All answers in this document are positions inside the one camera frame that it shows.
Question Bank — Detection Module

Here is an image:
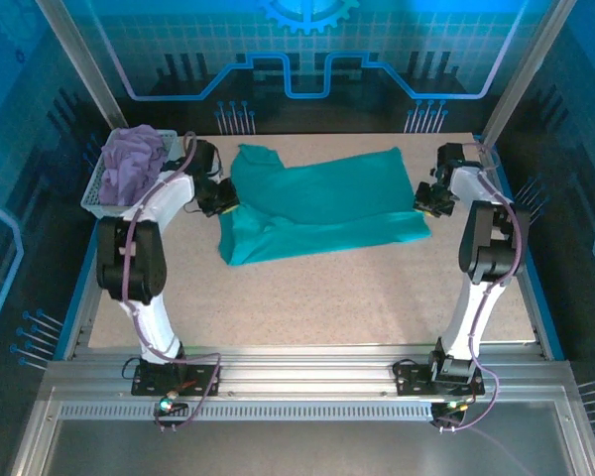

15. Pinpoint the right aluminium table side rail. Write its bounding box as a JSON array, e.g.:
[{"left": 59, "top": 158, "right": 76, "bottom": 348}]
[{"left": 475, "top": 134, "right": 551, "bottom": 359}]

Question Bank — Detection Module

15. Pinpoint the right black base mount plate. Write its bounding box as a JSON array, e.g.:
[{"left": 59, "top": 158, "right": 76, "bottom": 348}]
[{"left": 392, "top": 361, "right": 487, "bottom": 398}]

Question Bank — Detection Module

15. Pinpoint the left aluminium table side rail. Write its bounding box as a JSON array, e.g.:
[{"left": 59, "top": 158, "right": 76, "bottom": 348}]
[{"left": 71, "top": 217, "right": 123, "bottom": 359}]

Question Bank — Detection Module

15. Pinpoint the light blue plastic basket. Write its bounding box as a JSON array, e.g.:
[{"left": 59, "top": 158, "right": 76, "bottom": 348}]
[{"left": 80, "top": 129, "right": 179, "bottom": 219}]

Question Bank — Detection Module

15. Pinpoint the aluminium frame post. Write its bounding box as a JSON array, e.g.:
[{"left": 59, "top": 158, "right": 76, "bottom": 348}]
[
  {"left": 479, "top": 0, "right": 577, "bottom": 150},
  {"left": 34, "top": 0, "right": 143, "bottom": 153}
]

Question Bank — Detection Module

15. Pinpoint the left blue table edge trim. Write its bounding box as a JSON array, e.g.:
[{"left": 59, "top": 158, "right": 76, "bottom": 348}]
[{"left": 54, "top": 217, "right": 111, "bottom": 361}]

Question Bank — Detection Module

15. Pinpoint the right blue table edge trim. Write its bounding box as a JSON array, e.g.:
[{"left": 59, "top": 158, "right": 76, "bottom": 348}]
[{"left": 489, "top": 146, "right": 567, "bottom": 362}]

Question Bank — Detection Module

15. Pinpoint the small LED circuit board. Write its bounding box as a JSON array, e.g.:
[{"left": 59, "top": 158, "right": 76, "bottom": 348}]
[
  {"left": 153, "top": 394, "right": 190, "bottom": 423},
  {"left": 429, "top": 399, "right": 471, "bottom": 428}
]

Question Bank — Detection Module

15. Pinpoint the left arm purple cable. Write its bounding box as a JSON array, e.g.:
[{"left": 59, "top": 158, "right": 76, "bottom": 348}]
[{"left": 121, "top": 131, "right": 223, "bottom": 433}]

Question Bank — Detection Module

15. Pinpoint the teal printed t-shirt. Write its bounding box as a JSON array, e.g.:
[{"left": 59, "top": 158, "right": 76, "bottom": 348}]
[{"left": 216, "top": 143, "right": 432, "bottom": 268}]

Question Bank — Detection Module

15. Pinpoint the left aluminium frame post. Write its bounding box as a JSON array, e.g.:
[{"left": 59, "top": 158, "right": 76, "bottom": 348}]
[{"left": 34, "top": 0, "right": 143, "bottom": 153}]

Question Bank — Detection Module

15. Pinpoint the crumpled purple t-shirt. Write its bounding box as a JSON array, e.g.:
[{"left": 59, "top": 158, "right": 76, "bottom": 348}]
[{"left": 98, "top": 124, "right": 169, "bottom": 208}]

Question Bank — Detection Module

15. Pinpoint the long aluminium base rail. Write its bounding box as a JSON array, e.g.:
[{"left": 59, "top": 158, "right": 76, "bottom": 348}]
[{"left": 44, "top": 343, "right": 576, "bottom": 401}]

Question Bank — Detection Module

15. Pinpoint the slotted grey cable duct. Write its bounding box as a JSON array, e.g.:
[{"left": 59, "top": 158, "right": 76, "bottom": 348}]
[{"left": 58, "top": 402, "right": 436, "bottom": 423}]

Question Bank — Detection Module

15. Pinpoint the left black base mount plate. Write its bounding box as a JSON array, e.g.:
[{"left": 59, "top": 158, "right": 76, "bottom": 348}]
[{"left": 131, "top": 363, "right": 223, "bottom": 398}]

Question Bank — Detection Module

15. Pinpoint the blue table edge trim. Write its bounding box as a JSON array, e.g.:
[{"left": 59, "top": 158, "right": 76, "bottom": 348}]
[
  {"left": 489, "top": 146, "right": 567, "bottom": 362},
  {"left": 54, "top": 217, "right": 111, "bottom": 361}
]

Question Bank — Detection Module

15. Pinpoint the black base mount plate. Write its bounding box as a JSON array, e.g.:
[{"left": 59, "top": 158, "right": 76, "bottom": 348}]
[
  {"left": 392, "top": 361, "right": 487, "bottom": 398},
  {"left": 131, "top": 363, "right": 223, "bottom": 398}
]

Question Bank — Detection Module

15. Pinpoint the aluminium table side rail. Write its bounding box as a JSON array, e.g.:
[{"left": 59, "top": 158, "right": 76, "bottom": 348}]
[
  {"left": 475, "top": 134, "right": 551, "bottom": 359},
  {"left": 71, "top": 217, "right": 123, "bottom": 359}
]

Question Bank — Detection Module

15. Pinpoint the right aluminium frame post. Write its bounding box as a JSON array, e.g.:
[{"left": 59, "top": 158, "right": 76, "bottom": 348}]
[{"left": 479, "top": 0, "right": 577, "bottom": 150}]

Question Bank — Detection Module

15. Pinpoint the grey metal base panel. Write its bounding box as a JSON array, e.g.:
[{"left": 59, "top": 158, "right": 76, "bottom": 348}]
[{"left": 7, "top": 386, "right": 595, "bottom": 476}]

